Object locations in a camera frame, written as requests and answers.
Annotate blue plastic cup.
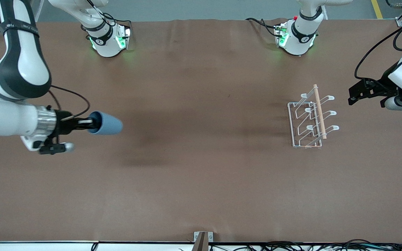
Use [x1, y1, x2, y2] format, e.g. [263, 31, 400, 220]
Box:
[88, 111, 123, 136]

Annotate brown table cover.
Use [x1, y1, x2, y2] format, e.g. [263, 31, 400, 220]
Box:
[0, 18, 402, 244]

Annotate white wire cup holder rack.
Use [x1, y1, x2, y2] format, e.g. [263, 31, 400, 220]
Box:
[288, 84, 340, 149]

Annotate black right arm base cable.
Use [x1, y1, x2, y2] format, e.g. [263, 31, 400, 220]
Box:
[86, 0, 132, 32]

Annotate black arm base cable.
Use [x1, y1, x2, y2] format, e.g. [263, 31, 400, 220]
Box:
[245, 17, 282, 38]
[86, 0, 132, 32]

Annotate black left arm base cable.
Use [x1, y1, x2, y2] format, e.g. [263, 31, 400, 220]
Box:
[245, 17, 282, 38]

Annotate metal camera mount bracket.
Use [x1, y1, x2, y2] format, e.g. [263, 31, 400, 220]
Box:
[191, 231, 214, 251]

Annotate black tangled table edge cables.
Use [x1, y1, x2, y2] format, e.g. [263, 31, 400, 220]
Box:
[178, 239, 402, 251]

